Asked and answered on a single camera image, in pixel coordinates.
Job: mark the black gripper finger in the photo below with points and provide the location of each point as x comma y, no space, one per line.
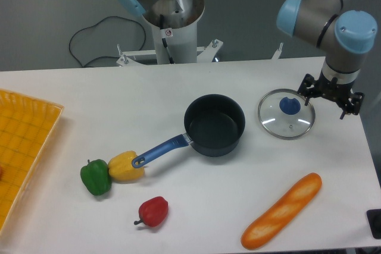
352,105
306,88

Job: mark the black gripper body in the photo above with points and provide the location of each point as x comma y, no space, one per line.
331,89

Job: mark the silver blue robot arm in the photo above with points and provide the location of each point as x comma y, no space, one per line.
345,36

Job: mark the long orange baguette bread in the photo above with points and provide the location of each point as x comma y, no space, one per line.
278,216

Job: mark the glass lid with blue knob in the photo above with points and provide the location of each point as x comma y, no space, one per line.
285,114

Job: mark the black device at table edge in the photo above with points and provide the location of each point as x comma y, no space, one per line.
373,216

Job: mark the red bell pepper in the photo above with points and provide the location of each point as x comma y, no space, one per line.
153,212

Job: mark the yellow bell pepper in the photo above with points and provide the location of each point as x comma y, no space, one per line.
120,167

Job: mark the green bell pepper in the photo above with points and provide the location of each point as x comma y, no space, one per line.
96,178

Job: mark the yellow woven basket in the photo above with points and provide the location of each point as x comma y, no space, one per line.
27,123

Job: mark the dark saucepan with blue handle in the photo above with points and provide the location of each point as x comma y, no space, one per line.
214,125

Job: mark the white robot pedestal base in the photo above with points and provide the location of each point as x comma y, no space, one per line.
174,27

